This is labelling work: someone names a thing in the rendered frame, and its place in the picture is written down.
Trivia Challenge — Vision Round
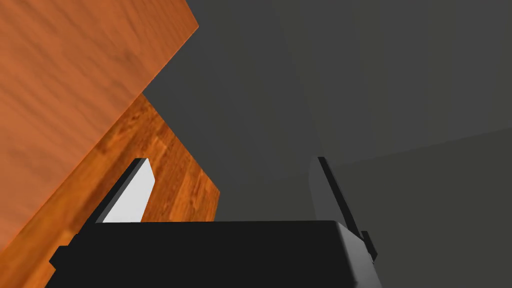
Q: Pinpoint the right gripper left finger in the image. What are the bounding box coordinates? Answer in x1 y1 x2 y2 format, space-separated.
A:
94 157 156 224

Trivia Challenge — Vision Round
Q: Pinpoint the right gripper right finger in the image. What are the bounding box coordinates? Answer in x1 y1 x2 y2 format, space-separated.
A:
308 156 363 238

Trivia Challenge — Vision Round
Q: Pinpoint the orange wooden door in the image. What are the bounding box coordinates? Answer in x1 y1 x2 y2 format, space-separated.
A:
0 0 200 251

